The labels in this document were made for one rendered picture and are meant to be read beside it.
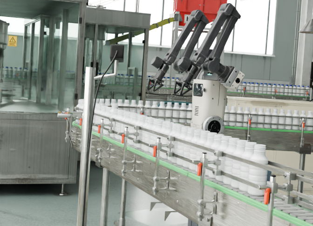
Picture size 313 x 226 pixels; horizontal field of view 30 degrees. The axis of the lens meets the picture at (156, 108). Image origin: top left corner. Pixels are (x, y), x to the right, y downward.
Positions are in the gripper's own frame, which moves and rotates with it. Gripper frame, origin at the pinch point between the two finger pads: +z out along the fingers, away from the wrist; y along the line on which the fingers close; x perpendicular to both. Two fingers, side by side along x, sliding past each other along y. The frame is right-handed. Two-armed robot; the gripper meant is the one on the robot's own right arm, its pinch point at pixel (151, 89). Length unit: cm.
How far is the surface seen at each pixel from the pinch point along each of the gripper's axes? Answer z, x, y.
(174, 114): -3, 58, -65
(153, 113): 6, 44, -72
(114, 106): 27, -35, 45
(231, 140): 27, -47, 193
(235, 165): 34, -45, 199
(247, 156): 30, -47, 206
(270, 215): 44, -51, 236
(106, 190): 73, -9, 41
